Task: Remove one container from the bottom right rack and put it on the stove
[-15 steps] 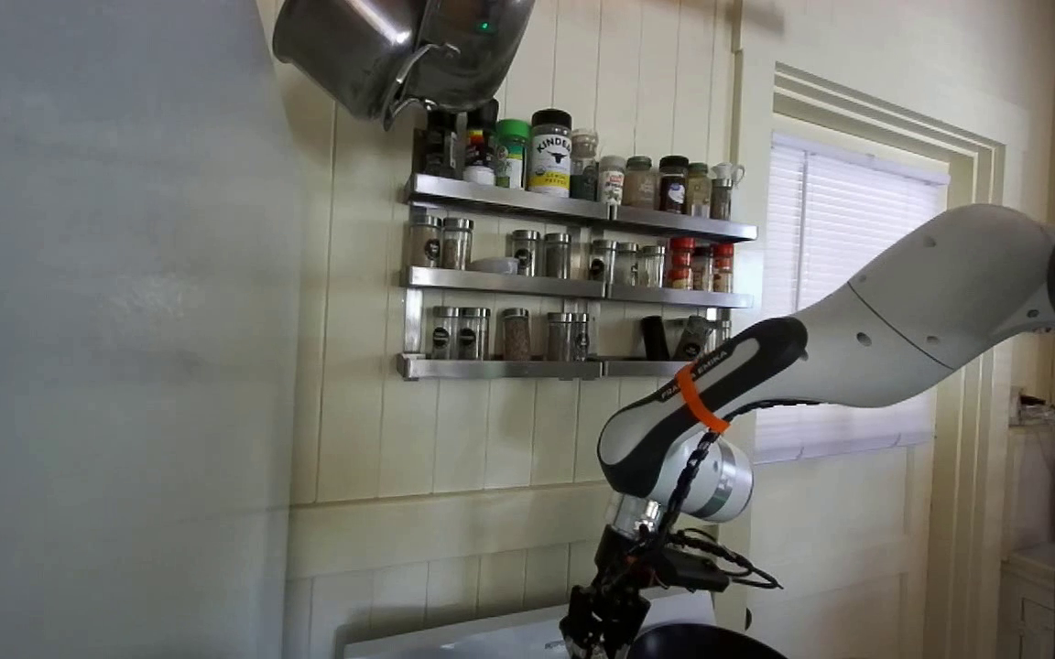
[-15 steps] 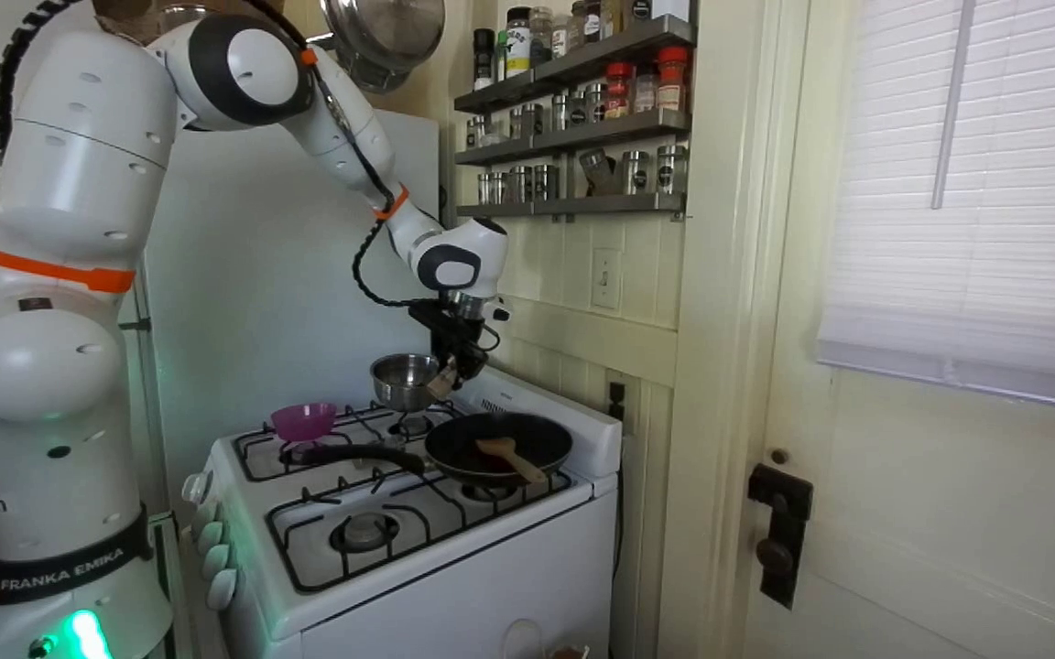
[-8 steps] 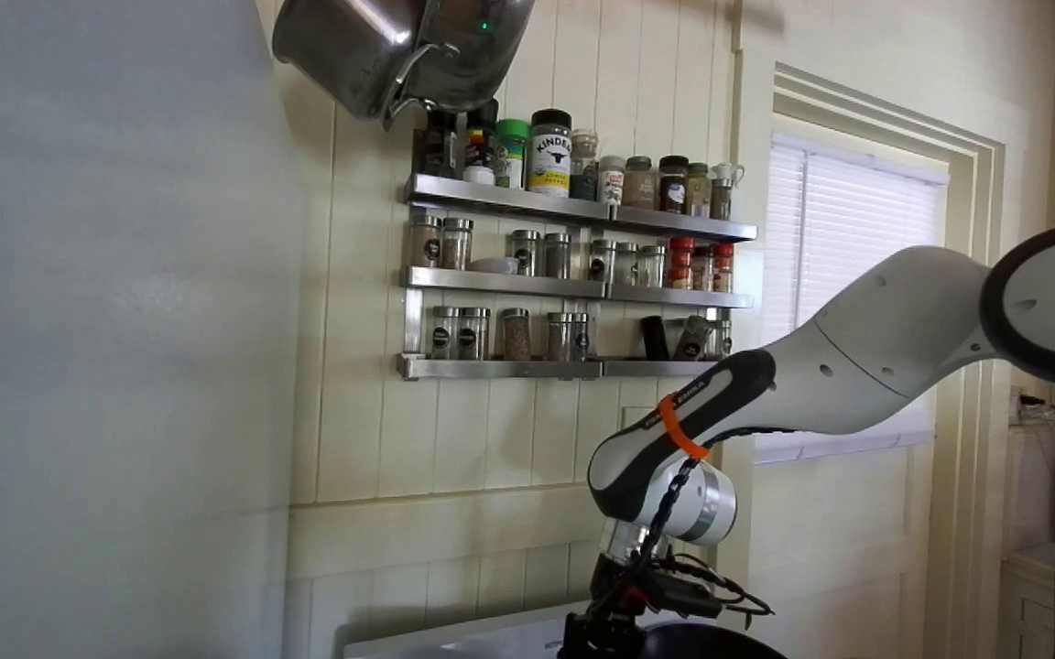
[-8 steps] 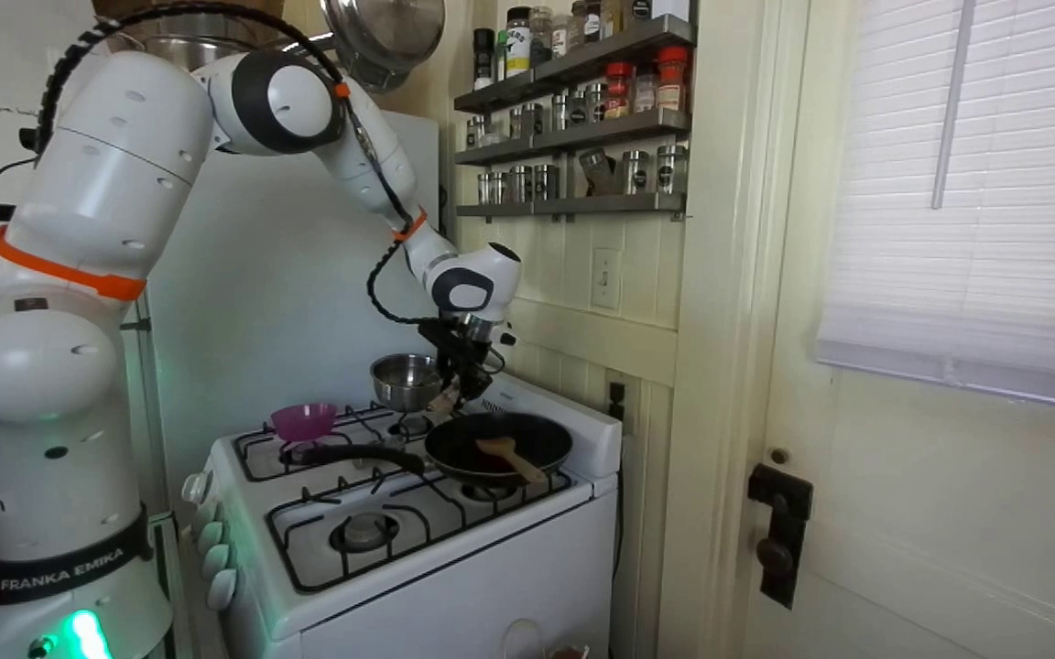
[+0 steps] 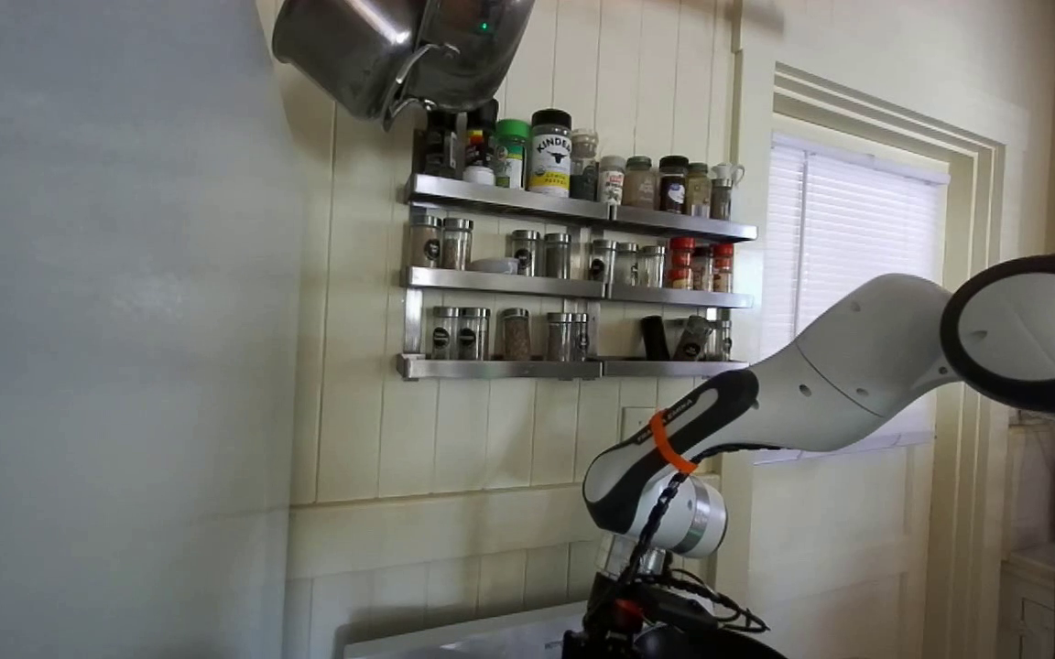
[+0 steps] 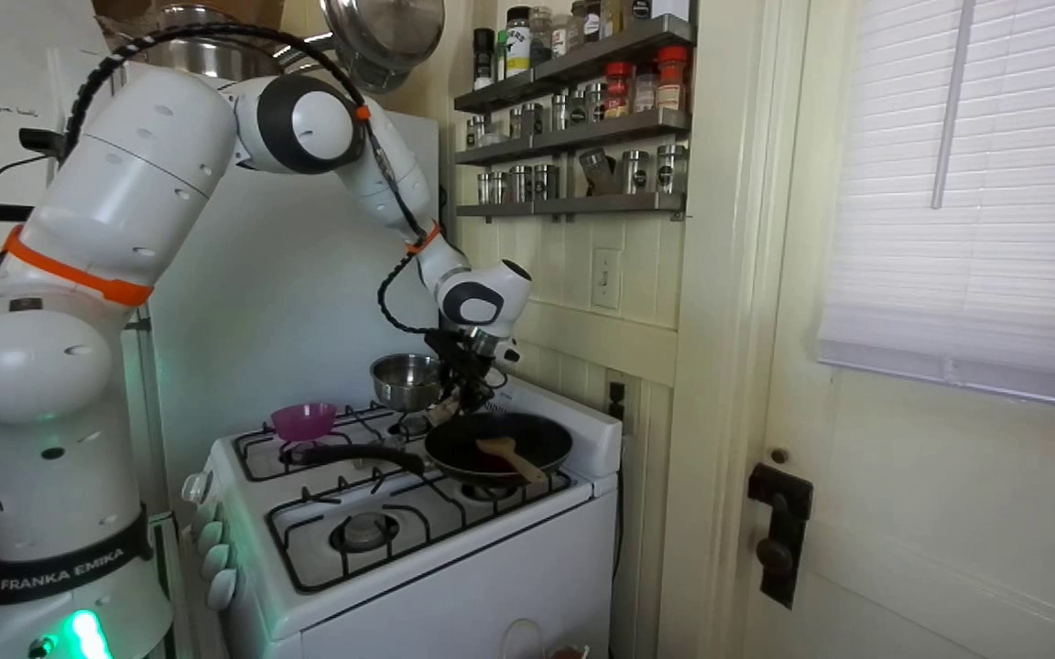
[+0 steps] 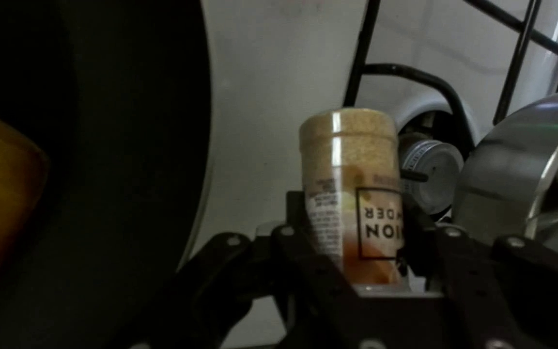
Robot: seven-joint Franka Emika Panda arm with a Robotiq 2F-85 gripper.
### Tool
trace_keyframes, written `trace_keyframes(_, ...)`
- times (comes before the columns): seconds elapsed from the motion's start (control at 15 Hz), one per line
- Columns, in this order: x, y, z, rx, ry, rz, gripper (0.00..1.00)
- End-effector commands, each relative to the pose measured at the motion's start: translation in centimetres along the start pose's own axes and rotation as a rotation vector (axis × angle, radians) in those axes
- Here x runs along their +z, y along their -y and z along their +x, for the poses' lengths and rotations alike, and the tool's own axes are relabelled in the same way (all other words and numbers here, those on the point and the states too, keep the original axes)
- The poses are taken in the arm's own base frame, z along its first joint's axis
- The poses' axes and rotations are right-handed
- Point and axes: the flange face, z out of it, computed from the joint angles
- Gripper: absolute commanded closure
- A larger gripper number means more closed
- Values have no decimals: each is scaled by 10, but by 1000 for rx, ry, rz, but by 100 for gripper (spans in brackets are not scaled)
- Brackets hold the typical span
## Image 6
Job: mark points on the small steel saucepan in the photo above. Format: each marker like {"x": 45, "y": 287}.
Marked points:
{"x": 402, "y": 387}

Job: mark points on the small glass spice jar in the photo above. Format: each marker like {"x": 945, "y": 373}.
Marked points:
{"x": 590, "y": 99}
{"x": 483, "y": 185}
{"x": 635, "y": 168}
{"x": 565, "y": 110}
{"x": 549, "y": 177}
{"x": 669, "y": 162}
{"x": 647, "y": 90}
{"x": 475, "y": 135}
{"x": 524, "y": 182}
{"x": 502, "y": 185}
{"x": 516, "y": 122}

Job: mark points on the hanging steel pot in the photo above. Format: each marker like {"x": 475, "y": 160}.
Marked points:
{"x": 204, "y": 58}
{"x": 387, "y": 38}

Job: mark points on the white stove knob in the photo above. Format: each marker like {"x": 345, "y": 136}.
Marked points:
{"x": 194, "y": 486}
{"x": 221, "y": 586}
{"x": 218, "y": 562}
{"x": 209, "y": 531}

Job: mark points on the cream panel door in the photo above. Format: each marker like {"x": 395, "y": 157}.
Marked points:
{"x": 941, "y": 525}

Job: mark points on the dark glass bottle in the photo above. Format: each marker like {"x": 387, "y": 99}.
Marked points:
{"x": 483, "y": 58}

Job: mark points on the white window blinds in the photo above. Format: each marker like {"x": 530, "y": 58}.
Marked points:
{"x": 980, "y": 185}

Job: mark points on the white gas stove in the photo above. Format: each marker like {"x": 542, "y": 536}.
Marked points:
{"x": 454, "y": 574}

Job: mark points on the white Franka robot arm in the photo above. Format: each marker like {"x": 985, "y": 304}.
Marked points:
{"x": 38, "y": 368}

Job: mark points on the large black lid jar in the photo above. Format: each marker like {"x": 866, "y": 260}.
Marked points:
{"x": 516, "y": 42}

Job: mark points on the black frying pan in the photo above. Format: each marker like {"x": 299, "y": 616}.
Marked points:
{"x": 439, "y": 452}

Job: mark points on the pink plastic bowl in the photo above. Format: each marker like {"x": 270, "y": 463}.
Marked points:
{"x": 306, "y": 421}

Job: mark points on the red lid spice jar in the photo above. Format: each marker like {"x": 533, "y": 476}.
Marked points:
{"x": 615, "y": 90}
{"x": 673, "y": 83}

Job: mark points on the black camera on stand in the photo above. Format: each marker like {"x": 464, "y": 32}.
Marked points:
{"x": 45, "y": 140}

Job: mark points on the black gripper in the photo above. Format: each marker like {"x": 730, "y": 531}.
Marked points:
{"x": 469, "y": 353}

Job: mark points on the wooden spatula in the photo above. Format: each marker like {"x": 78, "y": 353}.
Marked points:
{"x": 500, "y": 450}

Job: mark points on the white blind wand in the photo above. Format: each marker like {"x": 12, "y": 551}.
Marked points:
{"x": 955, "y": 110}

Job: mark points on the white refrigerator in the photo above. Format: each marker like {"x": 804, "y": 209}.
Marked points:
{"x": 257, "y": 315}

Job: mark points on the black door lock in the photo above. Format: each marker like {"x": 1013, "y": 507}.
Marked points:
{"x": 782, "y": 536}

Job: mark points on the tall spice jar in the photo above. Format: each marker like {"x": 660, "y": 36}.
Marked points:
{"x": 587, "y": 25}

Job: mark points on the wall outlet with black plug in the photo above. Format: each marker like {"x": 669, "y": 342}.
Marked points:
{"x": 615, "y": 402}

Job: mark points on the metal three-tier spice rack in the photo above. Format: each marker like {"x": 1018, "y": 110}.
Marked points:
{"x": 575, "y": 135}

